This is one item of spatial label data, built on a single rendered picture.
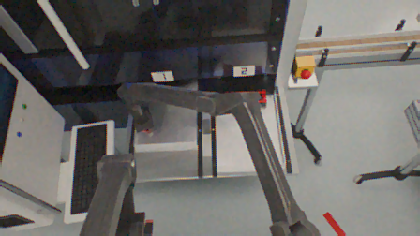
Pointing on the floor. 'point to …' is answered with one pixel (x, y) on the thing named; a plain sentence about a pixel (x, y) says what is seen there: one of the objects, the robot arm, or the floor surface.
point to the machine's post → (293, 19)
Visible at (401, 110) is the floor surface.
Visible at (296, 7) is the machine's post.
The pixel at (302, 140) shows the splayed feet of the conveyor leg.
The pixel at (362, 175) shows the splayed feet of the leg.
